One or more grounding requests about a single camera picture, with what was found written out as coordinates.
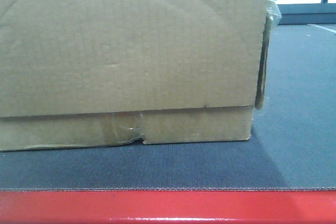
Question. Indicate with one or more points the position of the grey conveyor far side rail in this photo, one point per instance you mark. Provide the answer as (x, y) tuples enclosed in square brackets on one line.
[(303, 14)]

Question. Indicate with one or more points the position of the red conveyor edge frame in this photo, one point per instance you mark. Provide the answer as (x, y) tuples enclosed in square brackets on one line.
[(168, 207)]

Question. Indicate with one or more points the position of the brown cardboard carton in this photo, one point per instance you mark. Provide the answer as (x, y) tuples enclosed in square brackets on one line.
[(88, 73)]

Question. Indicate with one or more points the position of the dark grey conveyor belt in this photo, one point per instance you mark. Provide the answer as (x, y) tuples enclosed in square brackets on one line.
[(292, 144)]

